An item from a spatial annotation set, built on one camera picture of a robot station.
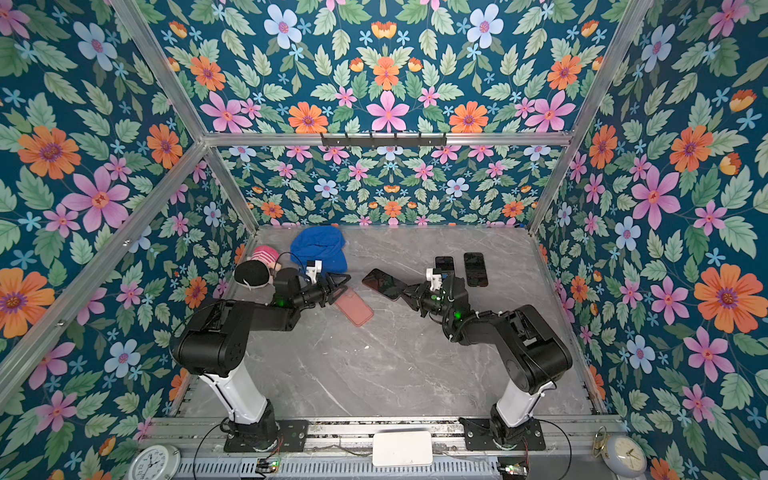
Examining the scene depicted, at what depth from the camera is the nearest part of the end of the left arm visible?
838mm

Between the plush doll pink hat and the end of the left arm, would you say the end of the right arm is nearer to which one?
the end of the left arm

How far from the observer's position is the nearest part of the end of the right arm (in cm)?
79

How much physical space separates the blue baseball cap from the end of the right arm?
354 millimetres
